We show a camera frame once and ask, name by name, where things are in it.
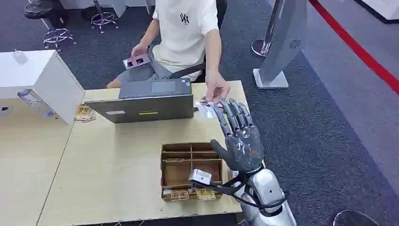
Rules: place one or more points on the person's left hand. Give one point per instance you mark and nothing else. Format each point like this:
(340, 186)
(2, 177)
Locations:
(216, 87)

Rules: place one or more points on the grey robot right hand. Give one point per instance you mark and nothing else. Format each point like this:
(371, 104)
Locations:
(244, 149)

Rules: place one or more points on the person's right hand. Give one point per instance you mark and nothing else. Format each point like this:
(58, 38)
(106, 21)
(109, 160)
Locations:
(139, 50)

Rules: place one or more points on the pink phone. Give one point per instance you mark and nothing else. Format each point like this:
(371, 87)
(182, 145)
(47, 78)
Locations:
(137, 61)

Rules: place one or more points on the glossy white card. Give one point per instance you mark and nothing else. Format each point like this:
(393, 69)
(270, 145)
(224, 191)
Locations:
(205, 109)

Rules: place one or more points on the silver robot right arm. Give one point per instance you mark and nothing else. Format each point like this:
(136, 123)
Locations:
(268, 190)

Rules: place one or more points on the person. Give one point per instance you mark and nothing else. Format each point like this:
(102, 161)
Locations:
(184, 34)

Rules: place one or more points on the chrome stool base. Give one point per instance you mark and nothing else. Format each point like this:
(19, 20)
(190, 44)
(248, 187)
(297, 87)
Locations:
(103, 18)
(57, 36)

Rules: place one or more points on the grey laptop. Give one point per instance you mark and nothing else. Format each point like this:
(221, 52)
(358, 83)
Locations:
(146, 103)

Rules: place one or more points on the yellow printed card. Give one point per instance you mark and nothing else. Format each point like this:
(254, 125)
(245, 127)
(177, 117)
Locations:
(180, 195)
(205, 194)

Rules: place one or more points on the wooden box with compartments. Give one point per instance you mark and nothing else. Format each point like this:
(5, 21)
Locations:
(177, 171)

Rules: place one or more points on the grey sign stand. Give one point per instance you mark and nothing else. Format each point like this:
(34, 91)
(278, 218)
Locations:
(280, 43)

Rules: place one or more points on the stack of yellow cards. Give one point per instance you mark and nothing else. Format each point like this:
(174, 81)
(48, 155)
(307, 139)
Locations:
(84, 113)

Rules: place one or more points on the white cabinet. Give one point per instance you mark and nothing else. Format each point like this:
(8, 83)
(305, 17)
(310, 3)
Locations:
(37, 78)

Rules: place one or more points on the black shoe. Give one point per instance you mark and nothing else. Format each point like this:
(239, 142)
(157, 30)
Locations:
(40, 8)

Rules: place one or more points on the clear plastic water bottle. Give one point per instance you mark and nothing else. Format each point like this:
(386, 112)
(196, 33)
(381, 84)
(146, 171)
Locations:
(34, 101)

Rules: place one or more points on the small clear object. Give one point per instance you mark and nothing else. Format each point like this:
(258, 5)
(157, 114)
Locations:
(19, 56)

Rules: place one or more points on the chrome round stanchion base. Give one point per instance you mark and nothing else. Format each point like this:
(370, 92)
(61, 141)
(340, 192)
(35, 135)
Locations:
(353, 219)

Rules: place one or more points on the red barrier belt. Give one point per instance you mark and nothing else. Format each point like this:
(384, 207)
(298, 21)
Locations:
(358, 50)

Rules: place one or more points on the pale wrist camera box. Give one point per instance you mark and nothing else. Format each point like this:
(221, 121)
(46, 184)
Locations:
(200, 176)

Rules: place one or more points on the chrome stanchion post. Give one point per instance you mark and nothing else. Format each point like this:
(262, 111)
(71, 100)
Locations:
(263, 46)

